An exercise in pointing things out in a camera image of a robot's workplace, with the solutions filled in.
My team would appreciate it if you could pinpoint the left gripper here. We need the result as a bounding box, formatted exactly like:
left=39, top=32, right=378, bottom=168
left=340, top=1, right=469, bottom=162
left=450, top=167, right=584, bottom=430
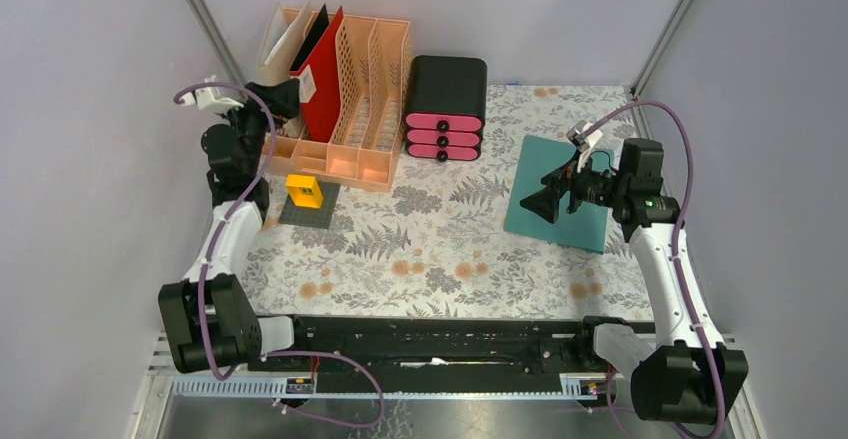
left=214, top=77, right=298, bottom=175

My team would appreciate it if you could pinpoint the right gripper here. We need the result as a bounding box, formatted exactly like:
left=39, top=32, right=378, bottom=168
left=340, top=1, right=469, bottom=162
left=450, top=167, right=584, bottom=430
left=520, top=148, right=629, bottom=224

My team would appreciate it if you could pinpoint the red folder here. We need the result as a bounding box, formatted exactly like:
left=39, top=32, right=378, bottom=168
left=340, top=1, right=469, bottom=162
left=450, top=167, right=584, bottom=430
left=289, top=4, right=344, bottom=143

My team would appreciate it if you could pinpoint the teal folder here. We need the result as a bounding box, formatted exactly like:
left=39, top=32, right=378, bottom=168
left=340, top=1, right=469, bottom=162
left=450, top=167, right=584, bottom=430
left=504, top=135, right=609, bottom=254

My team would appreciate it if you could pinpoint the beige cardboard sheet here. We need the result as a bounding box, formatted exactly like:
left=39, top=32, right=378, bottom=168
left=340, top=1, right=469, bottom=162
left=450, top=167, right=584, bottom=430
left=257, top=1, right=315, bottom=86

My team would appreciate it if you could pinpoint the pink top drawer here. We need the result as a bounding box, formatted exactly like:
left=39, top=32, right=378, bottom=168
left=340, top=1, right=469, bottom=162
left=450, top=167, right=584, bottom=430
left=404, top=112, right=485, bottom=133

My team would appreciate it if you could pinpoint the pink drawer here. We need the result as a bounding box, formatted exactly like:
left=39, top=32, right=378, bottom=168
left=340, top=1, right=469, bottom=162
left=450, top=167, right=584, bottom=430
left=406, top=129, right=482, bottom=148
left=404, top=112, right=485, bottom=133
left=406, top=143, right=480, bottom=162

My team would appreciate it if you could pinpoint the black drawer cabinet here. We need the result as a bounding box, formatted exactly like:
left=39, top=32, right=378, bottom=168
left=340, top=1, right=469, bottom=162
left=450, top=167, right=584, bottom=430
left=404, top=55, right=488, bottom=120

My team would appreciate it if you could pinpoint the pink bottom drawer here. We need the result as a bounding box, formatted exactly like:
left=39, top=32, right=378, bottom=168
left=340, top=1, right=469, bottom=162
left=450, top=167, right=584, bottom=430
left=406, top=143, right=480, bottom=162

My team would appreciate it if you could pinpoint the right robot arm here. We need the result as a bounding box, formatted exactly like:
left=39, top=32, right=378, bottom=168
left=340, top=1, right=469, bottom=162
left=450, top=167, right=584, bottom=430
left=520, top=139, right=749, bottom=426

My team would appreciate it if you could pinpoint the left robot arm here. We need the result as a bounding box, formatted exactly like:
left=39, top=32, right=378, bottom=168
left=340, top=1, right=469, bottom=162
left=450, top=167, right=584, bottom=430
left=157, top=78, right=300, bottom=381

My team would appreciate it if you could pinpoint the yellow plastic block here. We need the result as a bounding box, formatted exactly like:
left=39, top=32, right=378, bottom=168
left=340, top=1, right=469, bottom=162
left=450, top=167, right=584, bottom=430
left=285, top=174, right=324, bottom=209

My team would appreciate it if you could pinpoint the peach plastic file organizer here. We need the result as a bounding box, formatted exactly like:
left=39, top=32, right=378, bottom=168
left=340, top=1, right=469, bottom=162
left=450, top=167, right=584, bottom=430
left=265, top=11, right=413, bottom=192

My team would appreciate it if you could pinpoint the gray building baseplate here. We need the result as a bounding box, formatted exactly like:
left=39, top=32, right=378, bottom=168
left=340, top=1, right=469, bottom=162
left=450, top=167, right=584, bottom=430
left=278, top=183, right=341, bottom=230

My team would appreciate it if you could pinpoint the floral table mat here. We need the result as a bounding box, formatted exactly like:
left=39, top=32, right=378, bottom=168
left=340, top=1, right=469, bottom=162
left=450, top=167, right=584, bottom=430
left=238, top=85, right=652, bottom=321

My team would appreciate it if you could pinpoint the black mounting rail base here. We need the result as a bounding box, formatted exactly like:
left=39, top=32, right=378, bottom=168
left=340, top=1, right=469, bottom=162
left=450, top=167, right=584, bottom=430
left=210, top=316, right=623, bottom=396

